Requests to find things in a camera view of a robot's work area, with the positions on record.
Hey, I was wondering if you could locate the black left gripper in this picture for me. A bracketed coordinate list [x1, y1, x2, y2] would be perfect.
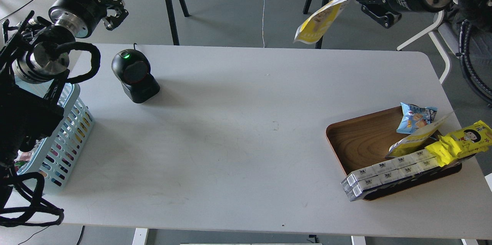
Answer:
[48, 0, 129, 38]

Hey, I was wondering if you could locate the yellow white snack pouch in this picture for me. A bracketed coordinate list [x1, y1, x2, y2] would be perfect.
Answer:
[294, 0, 350, 44]
[385, 111, 454, 158]

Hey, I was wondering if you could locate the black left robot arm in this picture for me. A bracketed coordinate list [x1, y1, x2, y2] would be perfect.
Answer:
[0, 0, 128, 227]

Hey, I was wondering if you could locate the blue snack bag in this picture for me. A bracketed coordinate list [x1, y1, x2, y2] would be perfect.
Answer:
[396, 102, 438, 134]

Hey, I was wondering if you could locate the yellow white flat snack pouch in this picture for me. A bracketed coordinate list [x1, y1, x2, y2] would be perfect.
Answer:
[385, 111, 454, 158]

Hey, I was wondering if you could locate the light blue plastic basket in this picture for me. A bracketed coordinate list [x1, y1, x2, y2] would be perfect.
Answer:
[19, 84, 95, 194]

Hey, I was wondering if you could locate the snack packet in basket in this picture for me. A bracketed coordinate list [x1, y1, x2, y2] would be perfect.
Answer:
[14, 149, 35, 174]

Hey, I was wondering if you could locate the white boxed snack row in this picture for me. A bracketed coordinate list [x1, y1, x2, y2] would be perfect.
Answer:
[341, 149, 440, 201]

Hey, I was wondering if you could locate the yellow cartoon snack pack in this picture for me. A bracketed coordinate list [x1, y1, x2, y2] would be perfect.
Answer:
[425, 120, 492, 167]

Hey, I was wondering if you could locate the black table legs left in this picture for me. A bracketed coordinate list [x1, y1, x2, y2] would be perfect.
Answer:
[146, 0, 190, 46]

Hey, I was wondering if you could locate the black barcode scanner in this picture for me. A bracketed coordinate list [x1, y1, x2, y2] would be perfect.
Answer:
[112, 43, 160, 104]

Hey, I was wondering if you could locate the white chair with grey cloth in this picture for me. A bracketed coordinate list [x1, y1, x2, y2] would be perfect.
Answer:
[397, 11, 491, 84]

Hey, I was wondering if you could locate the brown wooden tray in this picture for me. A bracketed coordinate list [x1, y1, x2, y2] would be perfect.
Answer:
[326, 106, 462, 201]

